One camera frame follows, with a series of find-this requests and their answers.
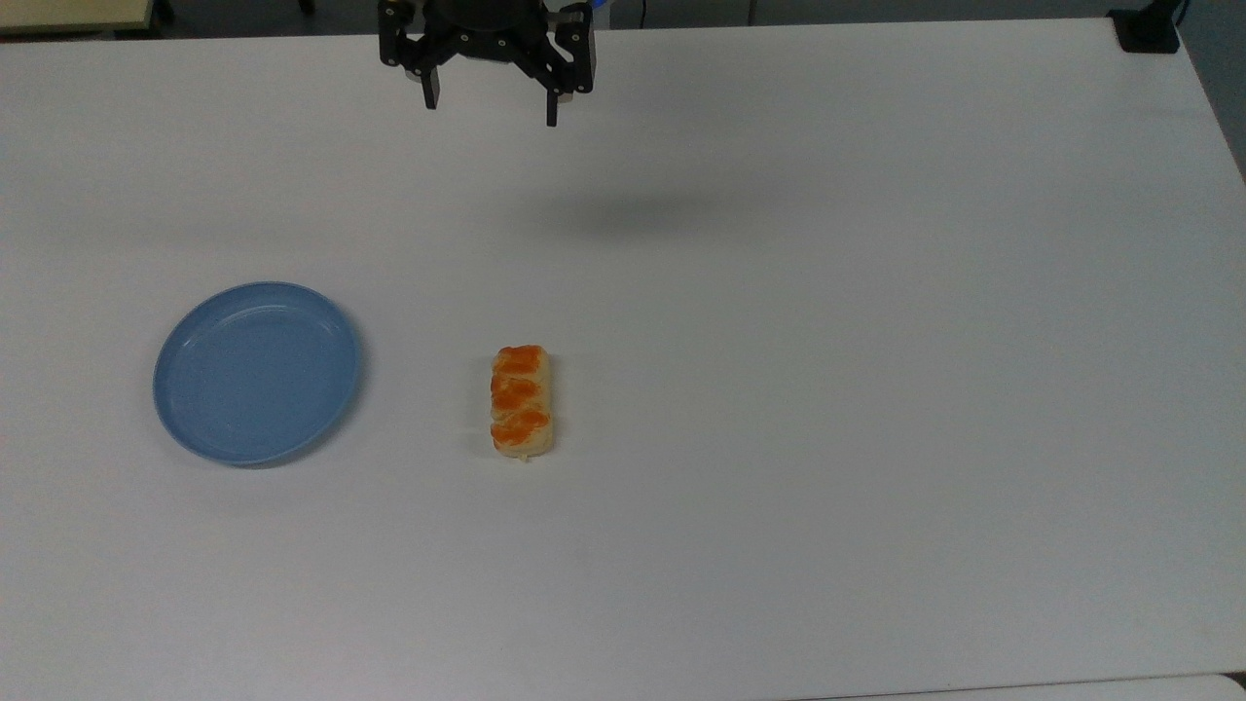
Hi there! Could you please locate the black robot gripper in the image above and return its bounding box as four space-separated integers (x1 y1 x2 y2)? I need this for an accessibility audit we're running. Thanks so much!
379 0 597 129

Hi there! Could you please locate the bread with orange glaze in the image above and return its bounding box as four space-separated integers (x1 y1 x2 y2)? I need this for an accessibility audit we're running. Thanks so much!
489 345 555 462

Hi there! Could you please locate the blue round plate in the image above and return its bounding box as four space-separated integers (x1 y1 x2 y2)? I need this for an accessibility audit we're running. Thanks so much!
152 281 364 467

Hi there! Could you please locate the light wooden desk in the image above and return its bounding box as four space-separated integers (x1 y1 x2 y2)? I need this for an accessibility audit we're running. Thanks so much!
0 0 159 40

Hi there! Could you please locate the black table clamp mount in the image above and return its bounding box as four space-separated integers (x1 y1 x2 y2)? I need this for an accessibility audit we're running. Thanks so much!
1107 0 1191 55

